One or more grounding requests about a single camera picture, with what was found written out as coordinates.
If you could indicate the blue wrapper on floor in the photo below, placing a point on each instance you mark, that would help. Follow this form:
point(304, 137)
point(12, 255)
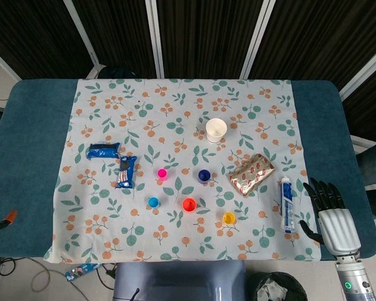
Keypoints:
point(81, 271)

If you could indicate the yellow plastic cup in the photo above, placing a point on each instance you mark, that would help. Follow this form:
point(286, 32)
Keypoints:
point(229, 218)

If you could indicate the white metal stand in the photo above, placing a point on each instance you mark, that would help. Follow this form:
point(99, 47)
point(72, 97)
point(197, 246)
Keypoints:
point(362, 141)

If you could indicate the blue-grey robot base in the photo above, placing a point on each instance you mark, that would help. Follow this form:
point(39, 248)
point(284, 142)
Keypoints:
point(175, 282)

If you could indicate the black power plug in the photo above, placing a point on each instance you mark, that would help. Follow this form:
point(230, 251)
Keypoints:
point(110, 272)

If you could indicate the black chair back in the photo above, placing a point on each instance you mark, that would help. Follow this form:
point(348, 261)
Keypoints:
point(117, 72)

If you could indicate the dark blue plastic cup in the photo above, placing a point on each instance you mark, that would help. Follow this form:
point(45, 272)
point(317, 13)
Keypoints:
point(204, 175)

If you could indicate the light blue plastic cup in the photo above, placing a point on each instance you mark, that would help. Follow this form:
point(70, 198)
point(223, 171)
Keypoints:
point(153, 202)

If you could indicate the white paper cup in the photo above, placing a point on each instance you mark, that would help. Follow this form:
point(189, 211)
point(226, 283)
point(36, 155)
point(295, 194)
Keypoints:
point(216, 128)

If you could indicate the teal table cover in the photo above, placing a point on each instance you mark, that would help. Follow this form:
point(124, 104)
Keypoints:
point(28, 141)

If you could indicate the orange plastic cup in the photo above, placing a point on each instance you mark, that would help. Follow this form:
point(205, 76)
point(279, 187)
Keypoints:
point(189, 204)

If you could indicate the pink plastic cup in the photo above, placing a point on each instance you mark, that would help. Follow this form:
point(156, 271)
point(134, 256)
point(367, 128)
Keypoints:
point(162, 173)

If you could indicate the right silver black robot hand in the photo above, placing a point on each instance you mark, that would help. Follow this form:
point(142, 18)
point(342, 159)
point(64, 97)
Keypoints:
point(338, 229)

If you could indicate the blue cookie packet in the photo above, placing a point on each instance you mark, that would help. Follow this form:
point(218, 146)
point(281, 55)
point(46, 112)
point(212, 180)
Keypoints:
point(125, 172)

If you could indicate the black trash bin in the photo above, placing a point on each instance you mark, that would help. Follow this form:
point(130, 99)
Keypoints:
point(279, 288)

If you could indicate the floral leaf berry tablecloth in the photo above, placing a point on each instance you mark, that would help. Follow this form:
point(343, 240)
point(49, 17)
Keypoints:
point(175, 103)

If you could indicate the plain blue snack packet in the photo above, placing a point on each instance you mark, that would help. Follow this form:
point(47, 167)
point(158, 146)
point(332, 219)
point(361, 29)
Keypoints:
point(101, 152)

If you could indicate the gold foil snack package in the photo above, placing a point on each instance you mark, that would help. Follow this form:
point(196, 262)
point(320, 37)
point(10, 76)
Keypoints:
point(252, 174)

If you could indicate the dark folding screen white frame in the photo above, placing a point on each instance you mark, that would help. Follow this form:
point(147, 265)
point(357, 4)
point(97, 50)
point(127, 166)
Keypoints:
point(206, 31)

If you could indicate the white blue toothpaste tube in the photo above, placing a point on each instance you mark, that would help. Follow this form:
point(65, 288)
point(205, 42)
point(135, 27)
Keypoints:
point(287, 203)

